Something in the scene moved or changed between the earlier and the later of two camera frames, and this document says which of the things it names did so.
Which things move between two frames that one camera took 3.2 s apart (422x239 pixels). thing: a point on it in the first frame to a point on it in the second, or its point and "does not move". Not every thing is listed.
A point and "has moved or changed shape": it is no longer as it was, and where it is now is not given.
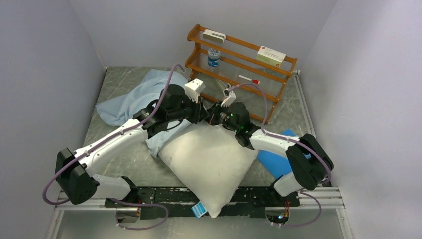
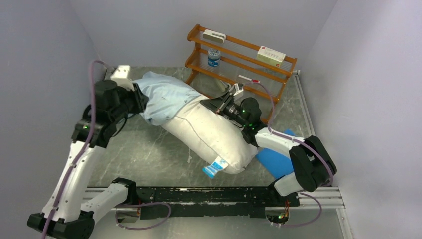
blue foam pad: (276, 165) does not move
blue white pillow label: (199, 209) to (217, 165)
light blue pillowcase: (119, 110) has moved or changed shape
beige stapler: (222, 85) does not move
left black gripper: (200, 113) to (140, 99)
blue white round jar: (213, 57) does not move
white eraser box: (214, 36) does not move
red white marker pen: (253, 80) does not move
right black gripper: (214, 112) to (219, 104)
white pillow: (211, 162) has moved or changed shape
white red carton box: (270, 56) does not move
